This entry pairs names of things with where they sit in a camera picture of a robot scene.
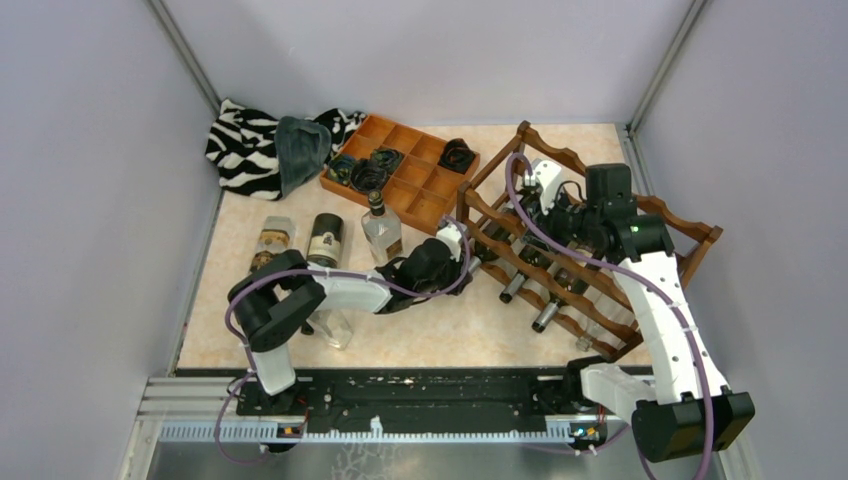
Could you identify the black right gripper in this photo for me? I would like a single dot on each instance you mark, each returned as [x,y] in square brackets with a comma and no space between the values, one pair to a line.
[544,222]

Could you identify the wooden wine rack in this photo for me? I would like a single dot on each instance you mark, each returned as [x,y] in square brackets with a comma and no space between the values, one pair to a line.
[615,224]

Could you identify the dark wine bottle back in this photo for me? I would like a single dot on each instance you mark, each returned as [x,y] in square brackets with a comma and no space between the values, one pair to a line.
[483,254]

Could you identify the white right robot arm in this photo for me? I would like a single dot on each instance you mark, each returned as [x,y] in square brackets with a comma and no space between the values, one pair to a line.
[690,406]

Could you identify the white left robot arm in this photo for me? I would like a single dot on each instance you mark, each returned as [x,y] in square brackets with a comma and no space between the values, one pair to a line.
[271,304]

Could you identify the standing clear bottle black cap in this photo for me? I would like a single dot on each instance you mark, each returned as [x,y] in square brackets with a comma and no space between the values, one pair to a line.
[382,229]

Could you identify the dark wine bottle lying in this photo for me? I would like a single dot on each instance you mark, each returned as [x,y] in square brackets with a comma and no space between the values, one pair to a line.
[326,240]

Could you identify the small clear glass bottle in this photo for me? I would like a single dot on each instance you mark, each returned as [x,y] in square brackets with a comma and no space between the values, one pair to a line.
[332,325]

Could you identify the clear liquor bottle gold label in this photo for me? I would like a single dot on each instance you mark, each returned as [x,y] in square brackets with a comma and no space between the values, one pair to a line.
[275,238]

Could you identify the black rolled item right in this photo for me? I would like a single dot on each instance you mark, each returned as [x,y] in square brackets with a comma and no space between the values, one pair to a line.
[457,156]

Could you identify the orange wooden compartment tray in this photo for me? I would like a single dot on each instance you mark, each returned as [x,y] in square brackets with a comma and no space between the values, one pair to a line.
[418,189]

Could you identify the zebra striped cloth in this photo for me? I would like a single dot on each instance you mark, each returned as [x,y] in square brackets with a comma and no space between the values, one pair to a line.
[241,146]

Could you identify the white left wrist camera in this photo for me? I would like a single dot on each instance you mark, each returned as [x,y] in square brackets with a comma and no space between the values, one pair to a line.
[453,237]

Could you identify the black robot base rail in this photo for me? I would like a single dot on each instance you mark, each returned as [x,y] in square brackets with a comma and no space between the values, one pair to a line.
[454,405]

